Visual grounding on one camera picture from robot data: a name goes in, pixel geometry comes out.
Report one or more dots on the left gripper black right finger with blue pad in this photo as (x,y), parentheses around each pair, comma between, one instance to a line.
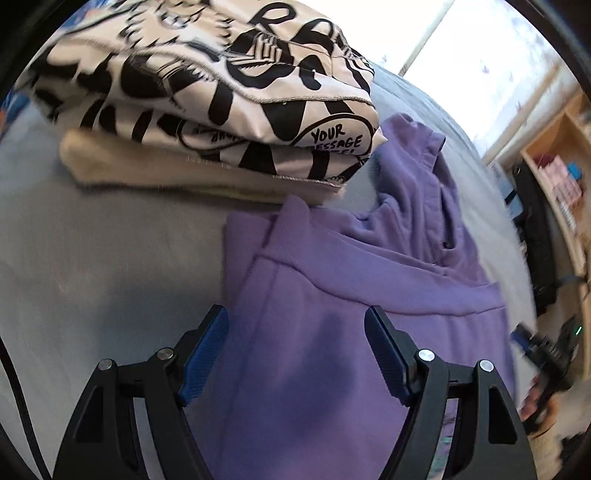
(489,440)

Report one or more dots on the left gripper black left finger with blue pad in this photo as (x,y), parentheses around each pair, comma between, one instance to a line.
(101,440)

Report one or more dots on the purple zip hoodie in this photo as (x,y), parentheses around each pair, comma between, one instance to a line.
(296,392)

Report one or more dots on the person's right hand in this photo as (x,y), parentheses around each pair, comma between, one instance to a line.
(530,406)

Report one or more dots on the black zebra print bag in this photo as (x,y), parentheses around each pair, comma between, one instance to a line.
(534,230)

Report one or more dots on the pink storage boxes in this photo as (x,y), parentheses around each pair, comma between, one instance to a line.
(562,183)

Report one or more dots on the grey plush bed blanket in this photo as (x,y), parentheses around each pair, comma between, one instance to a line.
(90,273)

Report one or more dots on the wooden shelf unit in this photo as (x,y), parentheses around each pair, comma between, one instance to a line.
(568,135)

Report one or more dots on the white floral curtain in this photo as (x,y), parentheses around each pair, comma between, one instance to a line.
(494,73)

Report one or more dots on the cream folded garment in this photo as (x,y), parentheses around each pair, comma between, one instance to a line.
(100,159)

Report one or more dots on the blue flower print quilt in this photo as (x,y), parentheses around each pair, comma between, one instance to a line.
(12,106)

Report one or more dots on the black white graffiti print garment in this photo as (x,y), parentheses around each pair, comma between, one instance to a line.
(272,87)

